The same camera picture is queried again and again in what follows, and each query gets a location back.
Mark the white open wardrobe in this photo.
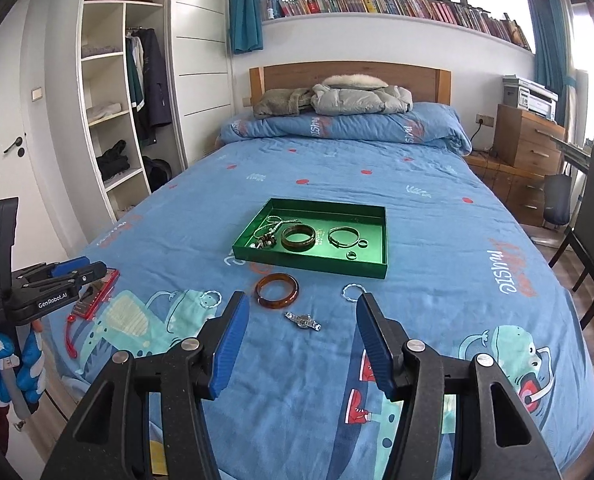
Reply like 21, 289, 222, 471
79, 0, 233, 220

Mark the teal curtain left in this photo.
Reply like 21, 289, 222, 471
229, 0, 263, 55

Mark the silver watch clasp piece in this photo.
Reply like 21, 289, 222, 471
285, 312, 322, 332

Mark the teal curtain right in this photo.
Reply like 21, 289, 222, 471
528, 0, 577, 136

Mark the brown bead charm bracelet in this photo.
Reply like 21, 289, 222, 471
248, 231, 279, 252

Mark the white door with handle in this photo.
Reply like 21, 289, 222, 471
0, 0, 85, 268

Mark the teal curtain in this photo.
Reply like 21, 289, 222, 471
528, 0, 577, 136
229, 0, 263, 55

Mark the thin silver bangle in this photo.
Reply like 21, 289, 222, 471
327, 226, 361, 248

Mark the blue cartoon duvet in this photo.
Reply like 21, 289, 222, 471
45, 102, 594, 479

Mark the wooden headboard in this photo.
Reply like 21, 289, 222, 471
249, 61, 452, 105

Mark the dark hanging coat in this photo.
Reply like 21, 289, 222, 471
126, 28, 172, 146

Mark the silver chain bracelet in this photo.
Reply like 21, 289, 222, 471
251, 213, 304, 241

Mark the black waste bin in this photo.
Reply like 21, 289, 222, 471
544, 174, 572, 226

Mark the olive green jacket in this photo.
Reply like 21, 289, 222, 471
253, 88, 313, 119

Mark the wooden drawer dresser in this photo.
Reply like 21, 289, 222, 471
466, 104, 565, 226

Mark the amber resin bangle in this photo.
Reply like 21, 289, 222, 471
255, 273, 300, 310

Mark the blue white gloved hand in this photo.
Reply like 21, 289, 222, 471
0, 320, 46, 408

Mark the grey puffer jacket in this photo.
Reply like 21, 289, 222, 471
311, 74, 413, 116

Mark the white printer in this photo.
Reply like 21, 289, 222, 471
502, 75, 559, 122

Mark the dark brown wooden bangle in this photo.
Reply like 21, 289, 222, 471
281, 223, 317, 252

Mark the green metal tray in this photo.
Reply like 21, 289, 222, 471
232, 198, 388, 280

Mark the row of books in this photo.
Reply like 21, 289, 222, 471
265, 0, 532, 51

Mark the twisted silver bangle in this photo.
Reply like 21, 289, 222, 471
341, 283, 367, 304

